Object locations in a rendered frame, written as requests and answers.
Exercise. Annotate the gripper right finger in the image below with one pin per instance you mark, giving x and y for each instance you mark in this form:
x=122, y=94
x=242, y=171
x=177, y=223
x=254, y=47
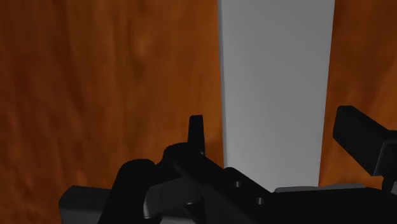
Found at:
x=359, y=139

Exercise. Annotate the grey robot stand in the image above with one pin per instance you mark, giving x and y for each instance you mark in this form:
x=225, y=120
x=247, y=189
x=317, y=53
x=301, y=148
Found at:
x=276, y=93

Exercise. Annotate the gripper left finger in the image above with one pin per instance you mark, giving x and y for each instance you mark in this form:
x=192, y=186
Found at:
x=186, y=173

